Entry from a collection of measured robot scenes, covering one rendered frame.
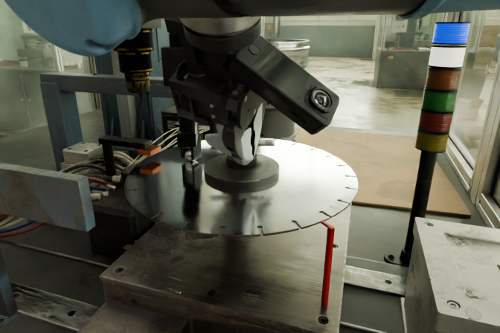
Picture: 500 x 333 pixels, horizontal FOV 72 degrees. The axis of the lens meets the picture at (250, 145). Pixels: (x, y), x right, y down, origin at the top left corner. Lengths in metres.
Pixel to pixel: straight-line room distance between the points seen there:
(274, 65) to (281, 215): 0.17
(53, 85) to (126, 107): 0.28
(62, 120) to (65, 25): 0.79
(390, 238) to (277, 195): 0.38
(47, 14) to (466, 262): 0.46
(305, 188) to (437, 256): 0.17
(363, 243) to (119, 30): 0.65
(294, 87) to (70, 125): 0.73
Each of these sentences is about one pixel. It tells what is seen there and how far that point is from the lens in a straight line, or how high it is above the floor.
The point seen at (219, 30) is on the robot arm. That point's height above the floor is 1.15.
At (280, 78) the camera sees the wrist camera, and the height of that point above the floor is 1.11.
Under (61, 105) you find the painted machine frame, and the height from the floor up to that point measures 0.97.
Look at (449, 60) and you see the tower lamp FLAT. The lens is 0.57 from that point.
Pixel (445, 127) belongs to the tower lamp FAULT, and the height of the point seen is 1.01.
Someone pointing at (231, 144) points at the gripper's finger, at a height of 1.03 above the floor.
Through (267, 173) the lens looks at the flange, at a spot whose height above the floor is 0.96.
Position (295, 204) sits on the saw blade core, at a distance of 0.42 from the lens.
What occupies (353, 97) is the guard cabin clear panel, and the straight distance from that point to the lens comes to 1.54.
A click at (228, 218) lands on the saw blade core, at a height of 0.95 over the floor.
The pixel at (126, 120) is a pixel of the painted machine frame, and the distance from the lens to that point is 1.18.
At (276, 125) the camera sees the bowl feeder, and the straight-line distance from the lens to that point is 1.20.
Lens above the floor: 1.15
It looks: 19 degrees down
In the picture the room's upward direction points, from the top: straight up
